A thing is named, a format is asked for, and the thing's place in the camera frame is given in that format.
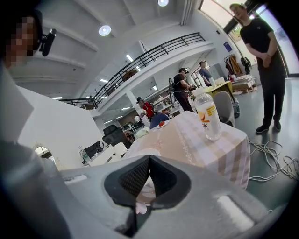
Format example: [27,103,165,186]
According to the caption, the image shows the black balcony railing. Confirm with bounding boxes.
[58,32,206,110]

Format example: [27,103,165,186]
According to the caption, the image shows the yellow table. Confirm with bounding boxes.
[204,80,234,98]

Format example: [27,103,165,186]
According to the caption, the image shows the black office chair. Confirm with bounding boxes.
[102,124,133,150]

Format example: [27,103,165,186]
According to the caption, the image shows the blue chair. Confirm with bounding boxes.
[149,112,171,130]

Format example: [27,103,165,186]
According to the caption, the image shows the black head-worn camera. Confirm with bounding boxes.
[38,28,57,57]

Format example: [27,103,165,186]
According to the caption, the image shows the table with checkered cloth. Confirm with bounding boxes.
[122,111,251,190]

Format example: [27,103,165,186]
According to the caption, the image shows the white partition panel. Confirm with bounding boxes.
[16,85,105,171]

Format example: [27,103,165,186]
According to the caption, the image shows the grey upholstered chair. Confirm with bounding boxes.
[213,91,235,128]

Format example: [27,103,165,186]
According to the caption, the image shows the white crumpled bag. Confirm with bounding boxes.
[135,127,150,140]

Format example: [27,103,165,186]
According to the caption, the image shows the clear bottle with orange label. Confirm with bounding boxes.
[192,88,222,141]

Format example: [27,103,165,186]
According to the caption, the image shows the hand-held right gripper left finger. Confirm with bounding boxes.
[59,155,150,239]

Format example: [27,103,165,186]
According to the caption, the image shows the wooden pallet stack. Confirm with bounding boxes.
[231,74,257,94]

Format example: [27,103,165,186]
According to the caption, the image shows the white desk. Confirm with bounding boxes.
[88,141,128,167]

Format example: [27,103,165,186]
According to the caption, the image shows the white floor cables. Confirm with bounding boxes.
[248,140,299,183]

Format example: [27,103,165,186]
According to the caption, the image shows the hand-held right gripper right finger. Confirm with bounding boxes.
[139,155,270,239]

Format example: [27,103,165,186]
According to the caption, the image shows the clothes rack with garments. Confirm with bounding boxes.
[223,54,243,76]

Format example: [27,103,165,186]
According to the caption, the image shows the clear water jug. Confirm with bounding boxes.
[232,98,241,119]

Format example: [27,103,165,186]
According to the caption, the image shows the black tripod stand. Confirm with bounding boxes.
[240,56,252,75]

